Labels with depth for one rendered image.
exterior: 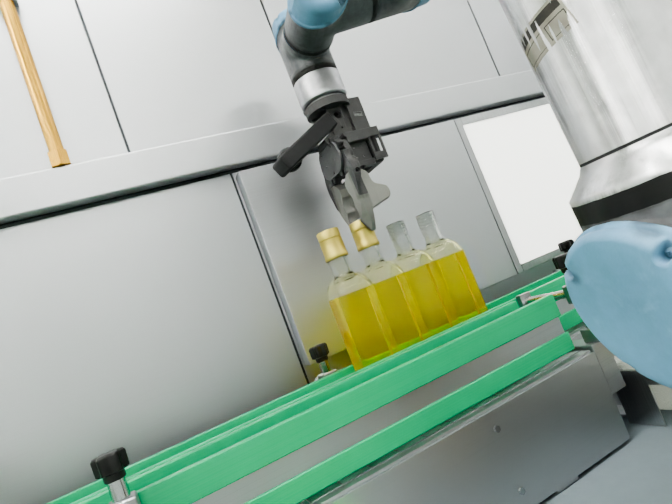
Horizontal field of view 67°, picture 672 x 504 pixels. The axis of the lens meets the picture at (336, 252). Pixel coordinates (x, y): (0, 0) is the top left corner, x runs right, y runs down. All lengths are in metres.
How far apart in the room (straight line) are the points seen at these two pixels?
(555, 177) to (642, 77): 0.90
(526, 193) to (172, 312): 0.75
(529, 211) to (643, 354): 0.80
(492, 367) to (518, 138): 0.63
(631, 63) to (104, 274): 0.72
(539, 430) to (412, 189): 0.49
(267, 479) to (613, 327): 0.36
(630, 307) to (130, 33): 0.87
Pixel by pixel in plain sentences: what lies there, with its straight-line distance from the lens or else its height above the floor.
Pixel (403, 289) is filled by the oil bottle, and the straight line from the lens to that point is 0.75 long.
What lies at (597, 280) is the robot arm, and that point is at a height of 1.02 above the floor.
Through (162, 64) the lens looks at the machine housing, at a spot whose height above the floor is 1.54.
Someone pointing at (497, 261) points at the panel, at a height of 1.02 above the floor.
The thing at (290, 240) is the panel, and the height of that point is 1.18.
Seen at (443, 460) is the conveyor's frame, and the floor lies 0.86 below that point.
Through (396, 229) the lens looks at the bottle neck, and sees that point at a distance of 0.78.
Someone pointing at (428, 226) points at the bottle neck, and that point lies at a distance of 0.82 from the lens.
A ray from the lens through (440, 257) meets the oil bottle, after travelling 0.79.
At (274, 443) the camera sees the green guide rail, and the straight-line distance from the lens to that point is 0.56.
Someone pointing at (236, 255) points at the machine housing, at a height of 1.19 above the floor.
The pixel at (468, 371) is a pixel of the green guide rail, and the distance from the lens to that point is 0.66.
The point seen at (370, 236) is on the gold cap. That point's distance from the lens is 0.76.
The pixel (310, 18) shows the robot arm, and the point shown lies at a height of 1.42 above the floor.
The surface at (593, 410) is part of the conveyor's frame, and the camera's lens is 0.76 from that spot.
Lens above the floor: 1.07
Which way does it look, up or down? 5 degrees up
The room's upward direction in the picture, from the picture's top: 21 degrees counter-clockwise
